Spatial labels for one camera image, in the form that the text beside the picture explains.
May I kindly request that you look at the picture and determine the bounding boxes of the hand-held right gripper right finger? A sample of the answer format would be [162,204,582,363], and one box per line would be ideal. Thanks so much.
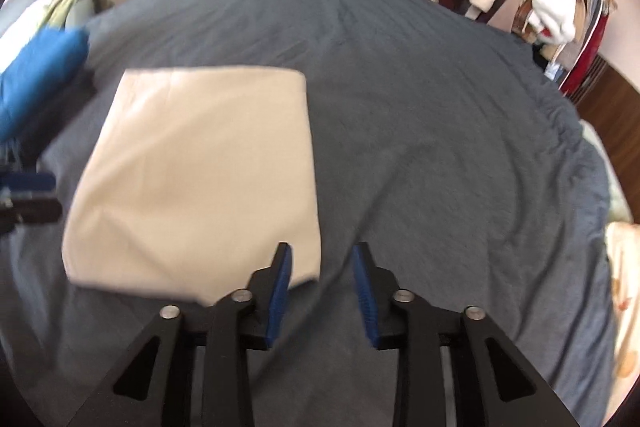
[351,243,583,427]

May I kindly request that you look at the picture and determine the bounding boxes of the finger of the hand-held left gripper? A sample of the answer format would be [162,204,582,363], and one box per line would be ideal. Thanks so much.
[0,197,64,234]
[0,172,57,196]

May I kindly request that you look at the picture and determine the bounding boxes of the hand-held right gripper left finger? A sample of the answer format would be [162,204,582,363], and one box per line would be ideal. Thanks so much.
[67,242,293,427]

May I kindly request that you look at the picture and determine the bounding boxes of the cream pants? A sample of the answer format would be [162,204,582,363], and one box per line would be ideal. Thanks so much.
[61,66,322,307]

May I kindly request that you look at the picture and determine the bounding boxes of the folded dark grey garment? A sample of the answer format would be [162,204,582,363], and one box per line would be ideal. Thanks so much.
[10,67,98,168]

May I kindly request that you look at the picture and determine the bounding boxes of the folded blue garment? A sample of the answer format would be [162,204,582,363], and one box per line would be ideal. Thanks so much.
[0,27,91,142]

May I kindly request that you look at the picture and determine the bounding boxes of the olive green garment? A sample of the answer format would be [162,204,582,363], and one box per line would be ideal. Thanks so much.
[45,0,106,30]

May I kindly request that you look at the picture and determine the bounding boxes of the blue-grey duvet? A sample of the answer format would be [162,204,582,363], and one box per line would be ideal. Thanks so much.
[0,0,621,427]

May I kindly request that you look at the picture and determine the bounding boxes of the cream pillow with orange print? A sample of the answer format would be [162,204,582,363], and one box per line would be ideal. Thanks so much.
[605,222,640,403]

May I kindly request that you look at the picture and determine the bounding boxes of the light green pillow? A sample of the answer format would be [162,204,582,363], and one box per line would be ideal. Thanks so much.
[580,119,633,225]

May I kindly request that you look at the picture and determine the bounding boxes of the wooden headboard panel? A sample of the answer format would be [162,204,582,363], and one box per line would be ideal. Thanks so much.
[575,57,640,228]

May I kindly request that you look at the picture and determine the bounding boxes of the white hoodie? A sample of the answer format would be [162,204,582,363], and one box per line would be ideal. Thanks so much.
[530,0,581,45]

